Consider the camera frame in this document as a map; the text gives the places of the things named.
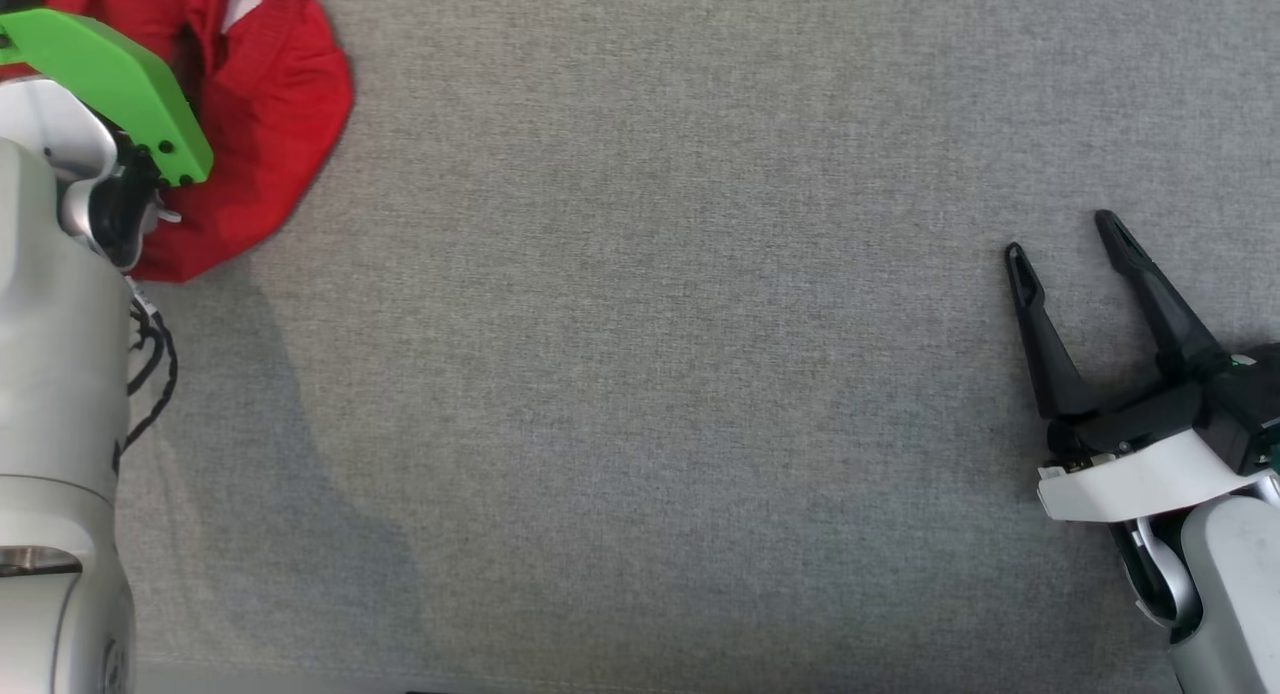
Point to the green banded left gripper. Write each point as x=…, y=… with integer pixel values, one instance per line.
x=110, y=74

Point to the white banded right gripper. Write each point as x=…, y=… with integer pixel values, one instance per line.
x=1140, y=474

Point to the red shorts with white stripes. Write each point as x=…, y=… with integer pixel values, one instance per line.
x=270, y=104

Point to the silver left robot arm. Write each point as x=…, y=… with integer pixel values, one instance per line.
x=50, y=374

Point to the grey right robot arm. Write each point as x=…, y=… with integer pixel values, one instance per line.
x=1240, y=574

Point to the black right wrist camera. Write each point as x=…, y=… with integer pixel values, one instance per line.
x=1250, y=404

